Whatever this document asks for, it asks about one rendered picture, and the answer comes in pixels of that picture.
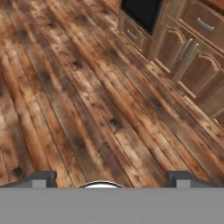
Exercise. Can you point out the wooden cupboard door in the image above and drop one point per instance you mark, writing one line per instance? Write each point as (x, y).
(170, 48)
(215, 100)
(201, 73)

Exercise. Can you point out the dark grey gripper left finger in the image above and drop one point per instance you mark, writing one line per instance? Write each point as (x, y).
(43, 177)

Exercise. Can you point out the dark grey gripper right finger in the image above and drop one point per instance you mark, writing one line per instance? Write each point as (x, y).
(178, 177)

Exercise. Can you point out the black oven door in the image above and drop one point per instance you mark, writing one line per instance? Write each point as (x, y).
(143, 11)

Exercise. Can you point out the white round object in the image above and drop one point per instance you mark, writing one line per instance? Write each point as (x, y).
(101, 185)

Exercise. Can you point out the wooden drawer front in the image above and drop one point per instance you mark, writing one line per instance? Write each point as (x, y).
(204, 17)

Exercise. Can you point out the wooden drawer under oven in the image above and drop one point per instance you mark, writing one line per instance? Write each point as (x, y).
(134, 30)

